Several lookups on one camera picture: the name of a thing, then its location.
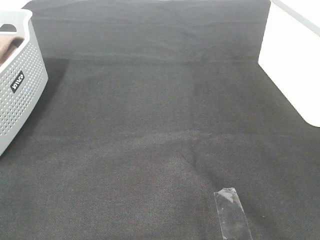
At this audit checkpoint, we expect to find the brown towel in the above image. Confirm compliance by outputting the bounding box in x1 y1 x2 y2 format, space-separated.
0 35 25 68

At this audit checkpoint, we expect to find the black table cloth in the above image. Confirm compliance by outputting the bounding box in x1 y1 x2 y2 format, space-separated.
0 0 320 240

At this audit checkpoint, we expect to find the clear tape strip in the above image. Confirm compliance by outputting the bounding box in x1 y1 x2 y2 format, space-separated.
214 187 253 240

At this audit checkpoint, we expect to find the grey perforated plastic basket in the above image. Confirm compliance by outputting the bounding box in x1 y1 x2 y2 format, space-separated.
0 9 48 153

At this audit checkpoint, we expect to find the white box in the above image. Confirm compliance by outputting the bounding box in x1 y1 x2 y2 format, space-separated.
258 0 320 127

